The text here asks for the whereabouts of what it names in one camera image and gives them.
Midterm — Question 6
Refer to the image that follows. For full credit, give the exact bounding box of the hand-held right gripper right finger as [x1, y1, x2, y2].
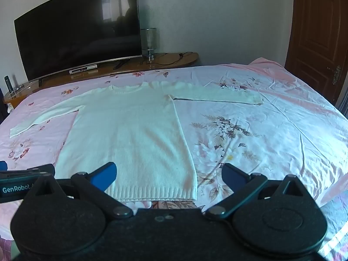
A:
[204, 163, 318, 221]

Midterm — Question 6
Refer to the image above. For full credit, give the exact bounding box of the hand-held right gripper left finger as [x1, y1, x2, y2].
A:
[26, 162, 134, 219]

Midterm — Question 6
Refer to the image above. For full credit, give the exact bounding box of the black remote control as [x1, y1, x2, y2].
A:
[4, 75, 15, 94]

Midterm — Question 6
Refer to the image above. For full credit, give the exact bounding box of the brass door handle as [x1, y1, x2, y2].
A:
[332, 65, 342, 85]

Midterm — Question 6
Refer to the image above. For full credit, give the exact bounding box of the glass table lamp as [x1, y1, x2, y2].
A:
[140, 28, 157, 60]

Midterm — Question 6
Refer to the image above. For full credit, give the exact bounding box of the silver set-top box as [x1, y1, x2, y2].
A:
[69, 64, 98, 75]

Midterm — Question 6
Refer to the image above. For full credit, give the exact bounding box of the black flat screen television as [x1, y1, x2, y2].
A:
[13, 0, 143, 85]

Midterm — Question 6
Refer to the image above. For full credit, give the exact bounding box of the brown wooden door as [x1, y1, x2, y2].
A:
[284, 0, 348, 106]

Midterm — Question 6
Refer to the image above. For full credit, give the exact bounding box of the white knit sweater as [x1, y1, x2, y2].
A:
[9, 83, 264, 203]

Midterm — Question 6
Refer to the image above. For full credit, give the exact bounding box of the dark furniture piece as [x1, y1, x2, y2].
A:
[0, 87, 9, 124]

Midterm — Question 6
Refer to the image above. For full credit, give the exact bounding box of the black cable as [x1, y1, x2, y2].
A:
[140, 52, 193, 66]

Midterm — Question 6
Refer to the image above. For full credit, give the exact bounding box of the pink floral bedsheet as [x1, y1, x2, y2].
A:
[0, 57, 348, 261]

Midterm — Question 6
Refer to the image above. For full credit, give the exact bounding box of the wooden television cabinet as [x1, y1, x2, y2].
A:
[3, 52, 200, 109]

